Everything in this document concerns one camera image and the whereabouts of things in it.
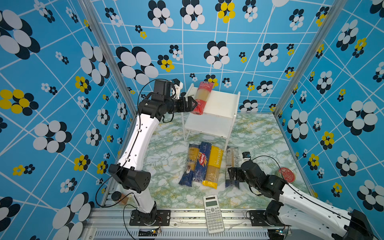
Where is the red spaghetti bag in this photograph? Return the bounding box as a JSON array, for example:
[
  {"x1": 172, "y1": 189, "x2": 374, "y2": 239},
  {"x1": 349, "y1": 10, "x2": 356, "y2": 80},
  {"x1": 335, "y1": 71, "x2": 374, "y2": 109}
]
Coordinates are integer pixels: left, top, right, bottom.
[{"x1": 191, "y1": 81, "x2": 214, "y2": 115}]

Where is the blue clear spaghetti bag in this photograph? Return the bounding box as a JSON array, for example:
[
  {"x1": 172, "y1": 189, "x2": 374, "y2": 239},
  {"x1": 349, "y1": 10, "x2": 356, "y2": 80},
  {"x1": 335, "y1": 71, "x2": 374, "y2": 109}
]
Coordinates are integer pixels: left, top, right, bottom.
[{"x1": 179, "y1": 144, "x2": 200, "y2": 187}]

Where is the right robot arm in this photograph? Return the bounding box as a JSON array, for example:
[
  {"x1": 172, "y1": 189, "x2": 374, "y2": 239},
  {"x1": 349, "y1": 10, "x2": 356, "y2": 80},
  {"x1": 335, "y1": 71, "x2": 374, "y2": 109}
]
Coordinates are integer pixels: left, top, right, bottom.
[{"x1": 228, "y1": 160, "x2": 376, "y2": 240}]

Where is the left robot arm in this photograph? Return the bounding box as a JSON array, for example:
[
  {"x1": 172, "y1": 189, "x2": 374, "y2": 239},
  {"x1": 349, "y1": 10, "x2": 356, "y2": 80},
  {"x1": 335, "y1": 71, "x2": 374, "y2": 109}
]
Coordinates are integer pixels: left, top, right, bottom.
[{"x1": 109, "y1": 79, "x2": 198, "y2": 224}]

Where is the yellow pasta bag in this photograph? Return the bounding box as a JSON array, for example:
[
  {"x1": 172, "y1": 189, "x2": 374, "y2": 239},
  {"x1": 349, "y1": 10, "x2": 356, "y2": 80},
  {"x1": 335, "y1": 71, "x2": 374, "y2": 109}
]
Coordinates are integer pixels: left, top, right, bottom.
[{"x1": 203, "y1": 146, "x2": 224, "y2": 189}]

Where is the white two-tier shelf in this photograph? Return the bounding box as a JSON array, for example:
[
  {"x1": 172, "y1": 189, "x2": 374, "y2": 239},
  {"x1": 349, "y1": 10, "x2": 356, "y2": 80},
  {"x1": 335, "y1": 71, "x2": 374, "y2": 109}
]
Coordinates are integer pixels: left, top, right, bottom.
[{"x1": 182, "y1": 90, "x2": 241, "y2": 150}]

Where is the blue Barilla pasta box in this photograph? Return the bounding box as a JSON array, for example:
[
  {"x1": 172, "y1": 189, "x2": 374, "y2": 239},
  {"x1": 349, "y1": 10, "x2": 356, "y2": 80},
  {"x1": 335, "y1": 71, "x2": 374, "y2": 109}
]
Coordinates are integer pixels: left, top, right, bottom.
[{"x1": 193, "y1": 142, "x2": 212, "y2": 183}]

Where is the clear grey spaghetti bag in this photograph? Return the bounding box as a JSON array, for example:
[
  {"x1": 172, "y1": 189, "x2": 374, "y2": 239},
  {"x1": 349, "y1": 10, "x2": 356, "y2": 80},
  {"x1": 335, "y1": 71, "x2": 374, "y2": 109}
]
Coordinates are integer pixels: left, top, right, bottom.
[{"x1": 225, "y1": 146, "x2": 240, "y2": 189}]

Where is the white calculator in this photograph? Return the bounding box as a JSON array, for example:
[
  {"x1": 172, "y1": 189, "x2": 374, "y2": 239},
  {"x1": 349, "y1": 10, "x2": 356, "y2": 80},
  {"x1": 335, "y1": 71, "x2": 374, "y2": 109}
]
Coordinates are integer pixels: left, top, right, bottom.
[{"x1": 203, "y1": 195, "x2": 225, "y2": 234}]

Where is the brown spice jar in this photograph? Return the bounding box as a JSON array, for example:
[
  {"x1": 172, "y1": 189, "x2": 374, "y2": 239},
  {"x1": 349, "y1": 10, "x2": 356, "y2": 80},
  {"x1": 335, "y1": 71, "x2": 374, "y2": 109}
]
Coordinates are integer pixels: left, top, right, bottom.
[{"x1": 111, "y1": 191, "x2": 128, "y2": 206}]

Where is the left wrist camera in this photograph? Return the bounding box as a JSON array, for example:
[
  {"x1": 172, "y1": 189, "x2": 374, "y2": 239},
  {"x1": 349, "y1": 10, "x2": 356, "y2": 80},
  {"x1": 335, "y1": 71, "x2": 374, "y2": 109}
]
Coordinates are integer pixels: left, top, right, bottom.
[{"x1": 171, "y1": 79, "x2": 183, "y2": 100}]

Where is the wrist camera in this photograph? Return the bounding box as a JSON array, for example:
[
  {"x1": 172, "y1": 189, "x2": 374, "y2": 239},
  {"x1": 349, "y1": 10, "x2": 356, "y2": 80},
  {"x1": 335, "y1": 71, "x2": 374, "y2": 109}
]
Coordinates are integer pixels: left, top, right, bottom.
[
  {"x1": 171, "y1": 79, "x2": 183, "y2": 100},
  {"x1": 242, "y1": 152, "x2": 252, "y2": 163}
]

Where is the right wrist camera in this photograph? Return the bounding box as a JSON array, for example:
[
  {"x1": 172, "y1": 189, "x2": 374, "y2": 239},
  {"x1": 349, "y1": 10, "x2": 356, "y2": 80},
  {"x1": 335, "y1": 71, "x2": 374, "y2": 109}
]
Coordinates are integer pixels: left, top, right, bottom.
[{"x1": 242, "y1": 152, "x2": 252, "y2": 163}]

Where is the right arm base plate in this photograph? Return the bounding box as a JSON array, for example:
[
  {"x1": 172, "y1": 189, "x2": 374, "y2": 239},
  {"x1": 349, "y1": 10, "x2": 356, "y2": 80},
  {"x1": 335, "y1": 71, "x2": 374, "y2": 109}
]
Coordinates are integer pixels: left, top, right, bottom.
[{"x1": 246, "y1": 210, "x2": 286, "y2": 228}]

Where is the aluminium front rail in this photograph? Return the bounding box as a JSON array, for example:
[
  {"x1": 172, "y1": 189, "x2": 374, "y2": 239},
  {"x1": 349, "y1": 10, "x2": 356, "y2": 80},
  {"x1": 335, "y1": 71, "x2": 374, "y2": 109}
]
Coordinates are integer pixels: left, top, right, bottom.
[{"x1": 79, "y1": 207, "x2": 343, "y2": 240}]

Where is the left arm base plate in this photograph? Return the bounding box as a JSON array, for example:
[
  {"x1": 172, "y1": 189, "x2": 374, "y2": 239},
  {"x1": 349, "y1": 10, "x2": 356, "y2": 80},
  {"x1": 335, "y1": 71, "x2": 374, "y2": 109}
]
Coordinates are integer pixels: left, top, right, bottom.
[{"x1": 129, "y1": 210, "x2": 171, "y2": 227}]

